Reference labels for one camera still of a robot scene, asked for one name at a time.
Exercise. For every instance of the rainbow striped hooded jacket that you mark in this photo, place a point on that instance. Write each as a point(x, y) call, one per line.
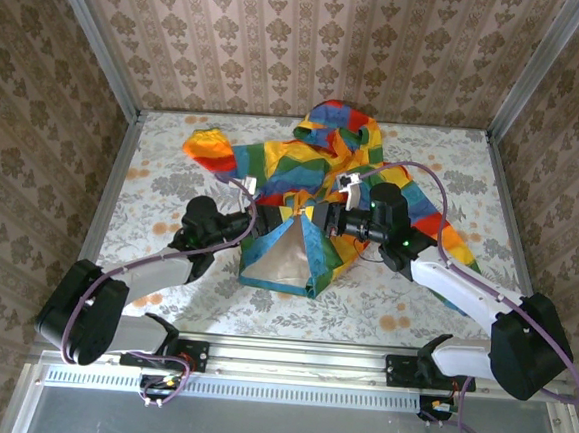
point(314, 163)

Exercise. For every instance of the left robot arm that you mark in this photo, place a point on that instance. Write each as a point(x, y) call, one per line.
point(81, 310)

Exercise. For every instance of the floral tablecloth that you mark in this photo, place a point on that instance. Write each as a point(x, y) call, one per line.
point(362, 307)

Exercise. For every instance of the grey metal panel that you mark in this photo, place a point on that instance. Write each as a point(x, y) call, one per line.
point(278, 428)

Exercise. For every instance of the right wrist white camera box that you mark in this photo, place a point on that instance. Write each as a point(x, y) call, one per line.
point(350, 186)

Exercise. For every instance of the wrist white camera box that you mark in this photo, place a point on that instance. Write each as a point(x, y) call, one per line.
point(248, 184)
point(350, 186)

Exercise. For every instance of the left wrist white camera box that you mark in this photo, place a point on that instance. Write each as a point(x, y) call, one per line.
point(248, 184)

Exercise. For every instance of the aluminium table side rail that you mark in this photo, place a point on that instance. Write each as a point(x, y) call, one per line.
point(508, 203)
point(116, 188)

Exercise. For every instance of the aluminium mounting rail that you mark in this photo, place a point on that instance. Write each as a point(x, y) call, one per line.
point(298, 360)

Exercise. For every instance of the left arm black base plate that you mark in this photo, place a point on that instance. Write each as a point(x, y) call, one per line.
point(193, 357)

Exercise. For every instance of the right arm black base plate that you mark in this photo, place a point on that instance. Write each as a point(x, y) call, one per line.
point(400, 373)

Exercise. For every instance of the aluminium frame post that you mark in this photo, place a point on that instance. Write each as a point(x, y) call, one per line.
point(95, 41)
point(536, 70)

